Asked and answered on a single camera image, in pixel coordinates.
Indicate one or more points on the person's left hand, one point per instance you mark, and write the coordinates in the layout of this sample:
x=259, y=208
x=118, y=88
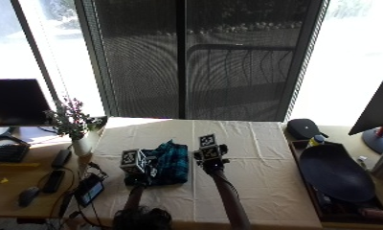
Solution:
x=137, y=177

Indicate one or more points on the person's right hand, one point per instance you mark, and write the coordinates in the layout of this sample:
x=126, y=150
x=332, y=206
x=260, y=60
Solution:
x=211, y=158

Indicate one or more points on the left glove marker cube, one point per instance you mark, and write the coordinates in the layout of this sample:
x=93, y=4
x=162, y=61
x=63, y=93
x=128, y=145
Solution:
x=133, y=160

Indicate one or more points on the glove marker cube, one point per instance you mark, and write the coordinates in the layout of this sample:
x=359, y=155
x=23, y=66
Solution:
x=207, y=141
x=133, y=160

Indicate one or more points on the right glove marker cube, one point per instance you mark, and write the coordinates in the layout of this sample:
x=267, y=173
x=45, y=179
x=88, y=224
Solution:
x=207, y=141

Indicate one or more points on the blue plaid folded cloth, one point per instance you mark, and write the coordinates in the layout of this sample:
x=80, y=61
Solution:
x=171, y=163

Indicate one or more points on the cream tablecloth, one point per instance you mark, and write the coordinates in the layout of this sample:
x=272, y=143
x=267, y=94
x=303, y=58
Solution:
x=250, y=172

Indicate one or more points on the small device with screen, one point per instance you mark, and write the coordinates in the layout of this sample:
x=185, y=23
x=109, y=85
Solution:
x=89, y=191

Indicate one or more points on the person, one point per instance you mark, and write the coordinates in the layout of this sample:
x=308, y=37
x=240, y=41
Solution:
x=142, y=218

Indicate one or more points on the white vase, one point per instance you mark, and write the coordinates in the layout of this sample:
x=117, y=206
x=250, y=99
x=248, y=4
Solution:
x=81, y=145

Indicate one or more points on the black remote control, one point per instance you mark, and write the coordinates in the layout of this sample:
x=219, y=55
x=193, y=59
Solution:
x=60, y=158

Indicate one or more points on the black phone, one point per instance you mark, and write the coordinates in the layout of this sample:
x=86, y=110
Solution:
x=53, y=181

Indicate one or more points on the black zip pouch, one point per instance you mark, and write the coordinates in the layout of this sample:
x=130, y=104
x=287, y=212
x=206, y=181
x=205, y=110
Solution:
x=303, y=128

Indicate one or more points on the purple flower bunch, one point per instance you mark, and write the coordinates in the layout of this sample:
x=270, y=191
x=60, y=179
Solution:
x=69, y=119

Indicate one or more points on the black computer mouse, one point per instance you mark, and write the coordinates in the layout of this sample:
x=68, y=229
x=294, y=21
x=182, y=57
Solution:
x=28, y=196

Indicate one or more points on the yellow pencil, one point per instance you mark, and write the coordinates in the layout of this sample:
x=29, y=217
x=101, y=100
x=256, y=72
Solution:
x=19, y=165

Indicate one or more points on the dark oval tray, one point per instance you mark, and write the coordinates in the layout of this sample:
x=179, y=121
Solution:
x=336, y=172

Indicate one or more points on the dark window screen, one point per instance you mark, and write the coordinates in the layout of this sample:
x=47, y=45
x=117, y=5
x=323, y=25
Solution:
x=199, y=64

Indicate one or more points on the dark wooden box tray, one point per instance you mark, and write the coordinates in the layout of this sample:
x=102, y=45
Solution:
x=327, y=207

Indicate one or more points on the small yellow piece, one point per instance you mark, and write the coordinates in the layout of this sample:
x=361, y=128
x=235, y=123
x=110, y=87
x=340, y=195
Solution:
x=3, y=180

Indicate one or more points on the black keyboard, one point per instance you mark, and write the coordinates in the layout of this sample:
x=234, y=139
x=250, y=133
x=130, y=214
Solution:
x=4, y=152

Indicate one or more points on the black computer monitor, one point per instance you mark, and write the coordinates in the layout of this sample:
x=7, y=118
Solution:
x=13, y=102

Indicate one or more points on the monitor with red-necked stand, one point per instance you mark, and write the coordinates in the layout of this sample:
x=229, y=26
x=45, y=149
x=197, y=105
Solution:
x=377, y=115

